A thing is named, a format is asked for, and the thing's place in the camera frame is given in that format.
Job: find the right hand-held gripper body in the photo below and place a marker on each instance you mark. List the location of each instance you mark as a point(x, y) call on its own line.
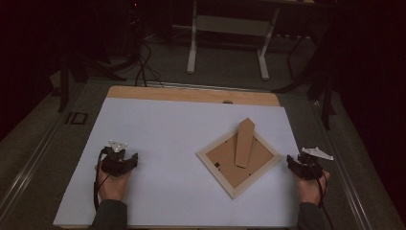
point(309, 167)

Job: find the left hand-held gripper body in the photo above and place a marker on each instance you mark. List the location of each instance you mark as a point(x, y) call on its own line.
point(115, 164)

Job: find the wooden picture frame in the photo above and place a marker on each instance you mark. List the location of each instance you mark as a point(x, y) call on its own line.
point(223, 159)

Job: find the person's right hand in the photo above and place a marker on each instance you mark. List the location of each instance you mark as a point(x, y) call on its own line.
point(309, 190)

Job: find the person's left hand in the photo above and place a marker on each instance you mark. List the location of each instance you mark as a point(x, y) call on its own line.
point(113, 188)

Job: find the black floor socket plate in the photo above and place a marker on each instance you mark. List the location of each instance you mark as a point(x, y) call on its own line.
point(76, 118)

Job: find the black metal stand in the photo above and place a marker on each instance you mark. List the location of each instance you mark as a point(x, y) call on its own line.
point(327, 105)
point(63, 89)

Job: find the metal floor rail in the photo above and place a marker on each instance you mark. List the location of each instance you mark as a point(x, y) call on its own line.
point(207, 87)
point(28, 166)
point(348, 179)

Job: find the white metal table frame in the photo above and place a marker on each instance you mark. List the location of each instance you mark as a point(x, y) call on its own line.
point(191, 48)

